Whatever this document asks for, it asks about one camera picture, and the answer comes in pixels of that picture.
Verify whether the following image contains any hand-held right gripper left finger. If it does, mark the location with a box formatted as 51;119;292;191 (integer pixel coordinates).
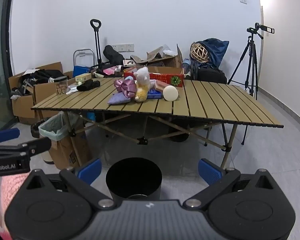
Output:
22;158;117;209

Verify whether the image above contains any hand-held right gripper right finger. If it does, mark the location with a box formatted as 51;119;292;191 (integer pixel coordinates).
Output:
182;158;278;209

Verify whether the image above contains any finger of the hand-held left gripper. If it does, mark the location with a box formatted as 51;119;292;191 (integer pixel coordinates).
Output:
0;128;21;145
0;137;52;159

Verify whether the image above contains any black round bin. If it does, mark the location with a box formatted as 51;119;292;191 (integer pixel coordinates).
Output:
105;157;163;201

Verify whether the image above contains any purple drawstring pouch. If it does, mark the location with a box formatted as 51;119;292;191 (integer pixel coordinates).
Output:
107;92;132;105

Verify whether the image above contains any pink layered sponge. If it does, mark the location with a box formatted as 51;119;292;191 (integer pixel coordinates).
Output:
154;81;169;92

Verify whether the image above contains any white and yellow plush toy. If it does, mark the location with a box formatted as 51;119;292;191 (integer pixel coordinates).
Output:
133;66;157;103

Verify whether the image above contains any person's pink patterned clothing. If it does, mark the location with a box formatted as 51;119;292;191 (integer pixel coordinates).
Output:
0;173;28;240

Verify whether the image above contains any pale green bin liner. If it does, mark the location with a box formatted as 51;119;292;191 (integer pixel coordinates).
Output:
38;111;73;142

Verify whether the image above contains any printed cardboard box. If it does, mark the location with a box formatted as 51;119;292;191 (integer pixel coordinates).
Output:
38;111;93;171

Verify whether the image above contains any black rubber wheel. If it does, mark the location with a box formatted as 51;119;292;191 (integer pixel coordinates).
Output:
168;129;190;143

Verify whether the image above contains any glass door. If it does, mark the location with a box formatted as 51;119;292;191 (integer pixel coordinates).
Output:
0;0;17;133

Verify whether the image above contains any clear jar with black lid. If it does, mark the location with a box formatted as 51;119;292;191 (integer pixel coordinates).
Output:
54;76;69;96

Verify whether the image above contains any pile of dark clothes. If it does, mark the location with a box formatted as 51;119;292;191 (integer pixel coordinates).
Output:
11;69;71;97

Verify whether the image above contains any tan slatted folding table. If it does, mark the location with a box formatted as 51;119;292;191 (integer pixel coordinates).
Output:
31;76;284;170

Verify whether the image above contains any black cloth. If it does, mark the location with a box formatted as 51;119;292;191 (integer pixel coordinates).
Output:
76;79;101;92

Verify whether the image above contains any yellow-green small box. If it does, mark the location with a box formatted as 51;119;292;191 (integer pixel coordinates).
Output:
75;73;92;83

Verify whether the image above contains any blue plastic container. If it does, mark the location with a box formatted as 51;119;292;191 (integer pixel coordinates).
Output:
73;66;91;78

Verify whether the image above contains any white round sponge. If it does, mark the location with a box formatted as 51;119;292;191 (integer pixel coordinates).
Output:
163;85;179;102

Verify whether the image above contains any pink ribbon bow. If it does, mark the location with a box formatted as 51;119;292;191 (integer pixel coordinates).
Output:
114;77;138;98

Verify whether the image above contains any blue flat packet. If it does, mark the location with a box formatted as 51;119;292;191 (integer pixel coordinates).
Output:
147;89;163;99

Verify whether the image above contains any black suitcase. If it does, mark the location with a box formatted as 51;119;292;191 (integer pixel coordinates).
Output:
190;62;227;84

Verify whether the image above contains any red cardboard box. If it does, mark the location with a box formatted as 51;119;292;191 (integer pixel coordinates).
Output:
124;66;185;88

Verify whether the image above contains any blue water bottle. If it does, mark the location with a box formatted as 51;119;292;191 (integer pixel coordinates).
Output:
182;58;192;77

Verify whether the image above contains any black soft bag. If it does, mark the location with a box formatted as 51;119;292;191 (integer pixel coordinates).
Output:
103;45;125;65

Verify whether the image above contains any open brown cardboard box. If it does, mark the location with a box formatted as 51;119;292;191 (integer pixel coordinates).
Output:
130;43;184;68

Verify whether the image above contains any woven wicker ball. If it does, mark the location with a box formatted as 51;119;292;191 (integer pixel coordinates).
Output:
190;43;210;63

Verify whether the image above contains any dark blue cloth bag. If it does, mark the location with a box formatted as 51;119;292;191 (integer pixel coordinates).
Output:
190;38;230;69

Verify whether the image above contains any black tripod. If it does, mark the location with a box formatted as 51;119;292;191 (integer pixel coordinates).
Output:
227;32;260;146

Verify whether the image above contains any grey metal folding frame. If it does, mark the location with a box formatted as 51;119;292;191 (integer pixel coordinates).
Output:
73;48;94;74

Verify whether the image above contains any white wall socket strip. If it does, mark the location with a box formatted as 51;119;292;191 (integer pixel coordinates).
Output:
111;43;135;52

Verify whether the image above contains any black trolley handle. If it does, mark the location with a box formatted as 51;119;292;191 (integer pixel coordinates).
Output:
90;19;103;68

